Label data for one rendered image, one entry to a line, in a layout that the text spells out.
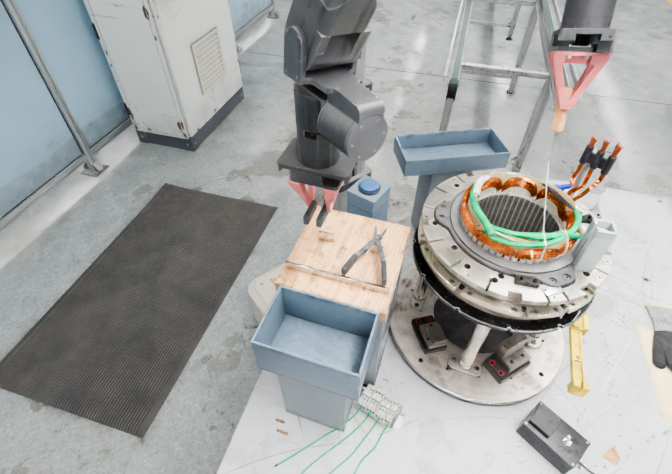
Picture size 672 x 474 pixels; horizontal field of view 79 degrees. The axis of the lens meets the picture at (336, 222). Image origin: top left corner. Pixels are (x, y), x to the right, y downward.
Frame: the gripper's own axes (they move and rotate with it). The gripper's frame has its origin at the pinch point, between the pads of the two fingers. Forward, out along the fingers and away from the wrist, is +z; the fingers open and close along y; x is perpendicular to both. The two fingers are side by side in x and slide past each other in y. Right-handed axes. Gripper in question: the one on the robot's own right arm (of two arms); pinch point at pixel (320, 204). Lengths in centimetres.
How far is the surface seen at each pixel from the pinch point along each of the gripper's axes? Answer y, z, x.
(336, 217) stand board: -0.6, 12.4, 9.8
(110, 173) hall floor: -184, 122, 106
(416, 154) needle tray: 9.9, 16.8, 40.9
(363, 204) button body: 2.1, 17.5, 20.3
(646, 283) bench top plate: 72, 41, 39
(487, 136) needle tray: 26, 15, 52
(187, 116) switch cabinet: -145, 96, 146
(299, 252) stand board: -4.1, 12.3, -0.6
